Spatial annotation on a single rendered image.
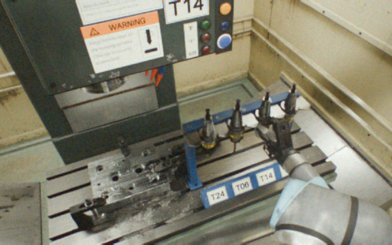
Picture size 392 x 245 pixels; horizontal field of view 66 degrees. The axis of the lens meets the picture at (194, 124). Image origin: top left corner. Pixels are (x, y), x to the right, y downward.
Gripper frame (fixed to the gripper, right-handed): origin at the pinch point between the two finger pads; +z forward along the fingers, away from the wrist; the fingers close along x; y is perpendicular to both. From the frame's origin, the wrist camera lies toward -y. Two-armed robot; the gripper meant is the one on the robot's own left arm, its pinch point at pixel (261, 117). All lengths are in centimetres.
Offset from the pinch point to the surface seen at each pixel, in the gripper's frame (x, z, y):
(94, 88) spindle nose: -54, 4, -27
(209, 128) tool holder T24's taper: -22.5, -2.8, -5.5
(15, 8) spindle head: -62, -8, -56
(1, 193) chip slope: -116, 48, 53
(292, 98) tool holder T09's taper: 10.0, -2.3, -7.6
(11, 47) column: -81, 58, -17
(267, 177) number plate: 1.2, -9.6, 26.3
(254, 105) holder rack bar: -1.0, 4.5, -2.7
